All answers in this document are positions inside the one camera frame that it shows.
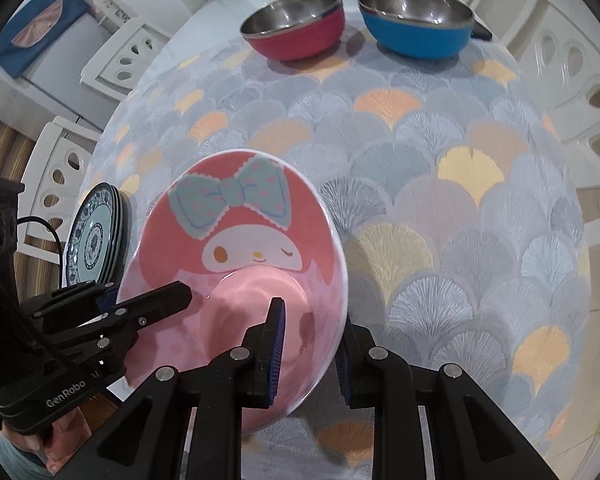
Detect pink cartoon bowl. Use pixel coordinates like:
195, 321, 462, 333
116, 150, 350, 433

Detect white refrigerator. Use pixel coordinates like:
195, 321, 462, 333
0, 0, 126, 131

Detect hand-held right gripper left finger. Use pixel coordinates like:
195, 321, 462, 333
67, 297, 287, 480

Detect blue steel bowl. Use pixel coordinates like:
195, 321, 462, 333
357, 0, 476, 58

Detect person's left hand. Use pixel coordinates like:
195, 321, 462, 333
15, 407, 88, 471

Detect blue cloth cover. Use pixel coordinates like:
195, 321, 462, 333
0, 0, 91, 78

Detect black cable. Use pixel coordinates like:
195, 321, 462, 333
17, 216, 64, 257

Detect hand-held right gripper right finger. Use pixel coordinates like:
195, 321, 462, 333
335, 322, 536, 480

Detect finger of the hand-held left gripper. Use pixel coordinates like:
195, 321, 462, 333
114, 281, 193, 332
20, 282, 117, 322

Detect red steel bowl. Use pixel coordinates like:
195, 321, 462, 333
240, 0, 346, 62

